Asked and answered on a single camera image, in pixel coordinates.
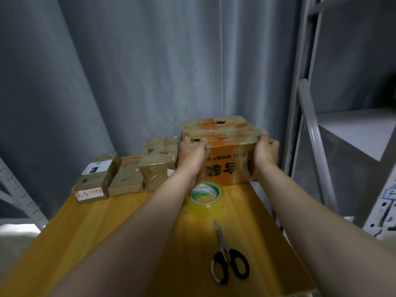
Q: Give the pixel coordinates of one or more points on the small cardboard box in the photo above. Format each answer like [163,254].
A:
[127,179]

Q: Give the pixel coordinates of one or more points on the long white-labelled cardboard box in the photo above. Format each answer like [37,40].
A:
[96,176]

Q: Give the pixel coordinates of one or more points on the medium brown cardboard box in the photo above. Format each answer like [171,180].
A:
[159,160]

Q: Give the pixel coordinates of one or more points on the yellow tape roll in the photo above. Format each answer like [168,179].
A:
[206,198]

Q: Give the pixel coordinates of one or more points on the person's right hand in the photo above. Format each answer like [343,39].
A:
[265,151]

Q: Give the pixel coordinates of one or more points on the large orange print cardboard box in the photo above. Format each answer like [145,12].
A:
[219,154]

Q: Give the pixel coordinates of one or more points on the grey metal shelf unit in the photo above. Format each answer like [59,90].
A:
[18,198]
[346,120]

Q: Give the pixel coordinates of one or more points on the person's left forearm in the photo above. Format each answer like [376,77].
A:
[124,244]

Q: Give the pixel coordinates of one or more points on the person's right forearm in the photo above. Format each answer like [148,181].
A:
[328,238]

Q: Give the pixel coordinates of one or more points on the yellow wooden table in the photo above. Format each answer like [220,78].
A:
[62,244]

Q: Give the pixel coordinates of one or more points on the person's left hand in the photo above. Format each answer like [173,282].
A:
[190,157]

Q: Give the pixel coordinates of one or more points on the grey curtain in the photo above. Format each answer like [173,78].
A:
[154,58]

